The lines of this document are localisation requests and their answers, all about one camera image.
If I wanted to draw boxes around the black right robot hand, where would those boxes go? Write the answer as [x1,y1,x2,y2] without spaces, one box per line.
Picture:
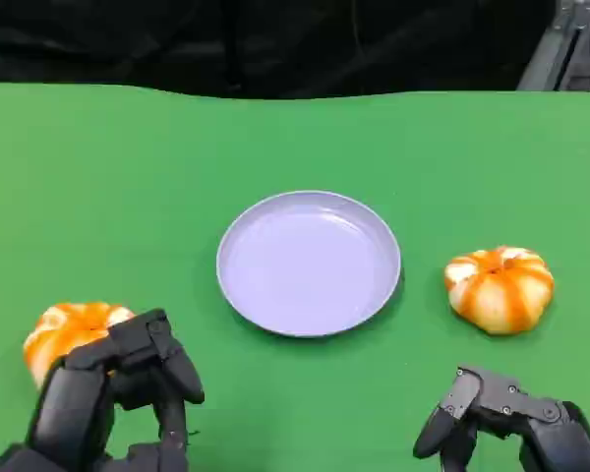
[412,364,590,472]

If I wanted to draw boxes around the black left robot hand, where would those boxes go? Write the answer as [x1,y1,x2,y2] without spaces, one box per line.
[0,308,207,472]

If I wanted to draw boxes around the orange and white bread roll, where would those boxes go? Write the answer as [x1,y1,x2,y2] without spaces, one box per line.
[23,302,137,390]
[443,245,556,336]

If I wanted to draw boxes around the green table cloth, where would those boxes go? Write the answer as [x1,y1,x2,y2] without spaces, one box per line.
[0,81,590,472]

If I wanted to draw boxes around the lilac plate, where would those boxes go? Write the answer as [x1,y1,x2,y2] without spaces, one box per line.
[215,190,403,339]

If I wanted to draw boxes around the black backdrop curtain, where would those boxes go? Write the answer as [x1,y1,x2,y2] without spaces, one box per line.
[0,0,558,99]

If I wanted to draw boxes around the grey metal frame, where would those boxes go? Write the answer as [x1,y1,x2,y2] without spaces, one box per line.
[515,0,590,93]

